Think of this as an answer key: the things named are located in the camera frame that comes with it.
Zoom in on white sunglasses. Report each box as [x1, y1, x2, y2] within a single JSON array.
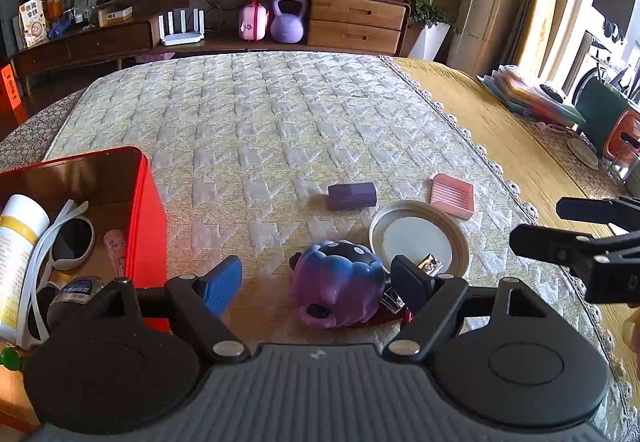
[[17, 199, 96, 348]]

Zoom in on pink toy case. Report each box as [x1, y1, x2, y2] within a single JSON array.
[[238, 0, 271, 42]]

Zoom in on teal and orange tissue box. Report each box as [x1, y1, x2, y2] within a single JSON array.
[[575, 77, 640, 163]]

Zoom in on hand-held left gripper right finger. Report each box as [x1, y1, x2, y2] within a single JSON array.
[[382, 255, 538, 365]]

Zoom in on metal nail clipper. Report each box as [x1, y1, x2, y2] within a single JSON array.
[[381, 255, 444, 313]]

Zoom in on round metal tin lid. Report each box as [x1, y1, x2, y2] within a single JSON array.
[[369, 200, 471, 275]]

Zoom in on white router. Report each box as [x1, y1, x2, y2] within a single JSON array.
[[158, 8, 206, 46]]

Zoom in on pink tube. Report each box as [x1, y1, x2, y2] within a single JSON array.
[[103, 228, 127, 268]]

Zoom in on purple rectangular block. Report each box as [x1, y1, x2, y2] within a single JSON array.
[[327, 182, 377, 211]]

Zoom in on stack of folders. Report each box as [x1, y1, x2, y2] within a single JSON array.
[[477, 65, 586, 125]]

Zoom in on red wrapper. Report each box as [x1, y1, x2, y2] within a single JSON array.
[[367, 307, 413, 325]]

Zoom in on printed snack bag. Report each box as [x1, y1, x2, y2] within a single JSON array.
[[19, 0, 49, 48]]

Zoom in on white and yellow bottle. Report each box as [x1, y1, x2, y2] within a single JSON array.
[[0, 195, 51, 340]]

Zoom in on pink ribbed soap dish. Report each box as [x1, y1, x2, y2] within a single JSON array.
[[430, 173, 475, 220]]

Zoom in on purple squishy toy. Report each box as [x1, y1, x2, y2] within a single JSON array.
[[290, 241, 388, 329]]

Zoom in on small dark bottle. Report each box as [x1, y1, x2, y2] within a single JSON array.
[[47, 275, 108, 328]]

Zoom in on wooden media cabinet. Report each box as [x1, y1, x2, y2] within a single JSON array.
[[10, 0, 412, 83]]

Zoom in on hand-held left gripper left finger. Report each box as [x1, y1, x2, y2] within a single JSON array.
[[102, 255, 251, 365]]

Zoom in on purple kettlebell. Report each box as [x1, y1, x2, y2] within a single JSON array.
[[270, 0, 307, 43]]

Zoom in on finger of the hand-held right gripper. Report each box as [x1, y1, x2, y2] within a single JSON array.
[[510, 223, 616, 268], [556, 196, 640, 225]]

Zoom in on round coaster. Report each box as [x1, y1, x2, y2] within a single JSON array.
[[567, 137, 599, 169]]

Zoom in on red tin box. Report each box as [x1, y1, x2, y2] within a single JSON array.
[[0, 146, 171, 430]]

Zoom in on orange paper bag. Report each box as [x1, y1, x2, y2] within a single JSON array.
[[0, 64, 21, 110]]

